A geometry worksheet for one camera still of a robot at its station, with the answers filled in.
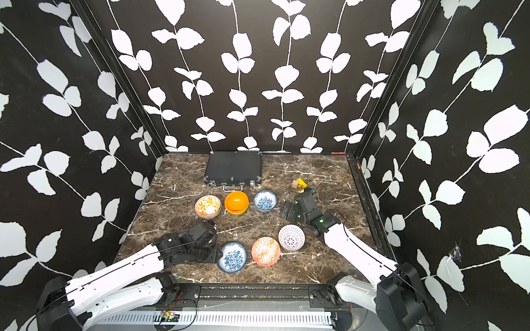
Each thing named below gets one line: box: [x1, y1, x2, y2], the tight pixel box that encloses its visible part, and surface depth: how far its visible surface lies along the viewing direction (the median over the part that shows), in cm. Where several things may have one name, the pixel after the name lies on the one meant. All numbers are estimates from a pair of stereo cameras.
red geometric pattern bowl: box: [251, 236, 281, 268], surface depth 85 cm
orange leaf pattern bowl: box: [194, 194, 223, 219], surface depth 96 cm
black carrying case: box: [203, 151, 263, 193], surface depth 109 cm
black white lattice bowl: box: [278, 223, 306, 252], surface depth 88 cm
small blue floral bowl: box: [253, 189, 279, 212], surface depth 100 cm
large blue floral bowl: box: [216, 242, 248, 274], surface depth 83 cm
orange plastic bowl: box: [224, 190, 250, 214], surface depth 97 cm
